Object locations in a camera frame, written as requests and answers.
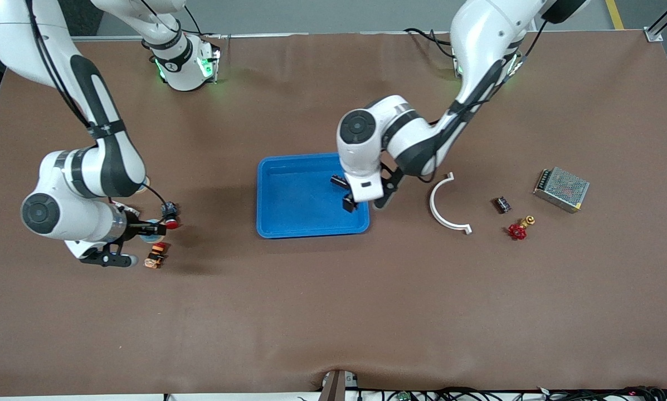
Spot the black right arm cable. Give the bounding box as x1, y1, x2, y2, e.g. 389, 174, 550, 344
26, 0, 171, 215

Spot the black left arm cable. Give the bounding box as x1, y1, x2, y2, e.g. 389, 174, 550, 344
386, 19, 548, 184

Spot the black base cable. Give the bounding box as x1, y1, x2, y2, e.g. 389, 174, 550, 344
403, 27, 457, 56
183, 4, 225, 41

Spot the brown table mat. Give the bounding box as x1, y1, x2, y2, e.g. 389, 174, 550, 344
0, 31, 667, 397

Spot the metal mount bracket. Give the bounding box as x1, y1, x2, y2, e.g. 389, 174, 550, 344
321, 369, 359, 401

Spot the aluminium frame profile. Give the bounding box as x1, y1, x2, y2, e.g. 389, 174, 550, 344
644, 0, 667, 43

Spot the black right base cable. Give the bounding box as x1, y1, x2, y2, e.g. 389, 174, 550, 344
183, 4, 225, 41

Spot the red orange push button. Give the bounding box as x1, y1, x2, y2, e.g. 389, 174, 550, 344
144, 241, 169, 270

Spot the white curved plastic bracket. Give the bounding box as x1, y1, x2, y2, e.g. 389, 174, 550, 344
429, 172, 473, 236

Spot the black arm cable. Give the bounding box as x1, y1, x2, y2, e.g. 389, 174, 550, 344
386, 19, 548, 184
26, 0, 171, 215

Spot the brass valve red handle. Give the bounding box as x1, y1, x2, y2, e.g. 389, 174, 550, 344
507, 215, 536, 241

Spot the red mushroom button black body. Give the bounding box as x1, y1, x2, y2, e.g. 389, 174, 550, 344
160, 202, 182, 231

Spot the metal mesh power supply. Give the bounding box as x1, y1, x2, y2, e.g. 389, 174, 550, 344
533, 167, 591, 214

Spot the blue plastic tray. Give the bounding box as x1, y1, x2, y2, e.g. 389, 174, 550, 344
256, 151, 371, 239

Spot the black cable tangle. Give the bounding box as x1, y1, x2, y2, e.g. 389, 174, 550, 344
361, 386, 540, 401

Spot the black left base cable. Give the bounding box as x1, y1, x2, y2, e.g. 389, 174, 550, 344
403, 27, 457, 56

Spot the black cable coil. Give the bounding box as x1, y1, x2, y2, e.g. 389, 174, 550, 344
617, 385, 667, 401

